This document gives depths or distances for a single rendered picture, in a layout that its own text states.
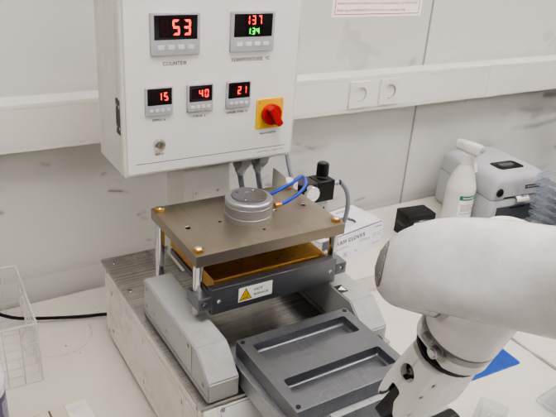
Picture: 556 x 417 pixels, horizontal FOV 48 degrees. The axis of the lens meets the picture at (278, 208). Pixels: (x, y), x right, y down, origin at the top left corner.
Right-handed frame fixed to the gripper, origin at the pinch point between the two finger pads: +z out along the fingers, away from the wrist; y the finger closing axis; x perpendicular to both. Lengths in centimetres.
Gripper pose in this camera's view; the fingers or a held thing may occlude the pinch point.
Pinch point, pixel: (398, 415)
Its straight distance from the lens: 83.5
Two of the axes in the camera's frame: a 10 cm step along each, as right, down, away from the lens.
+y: 8.5, -1.7, 5.0
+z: -2.4, 7.1, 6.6
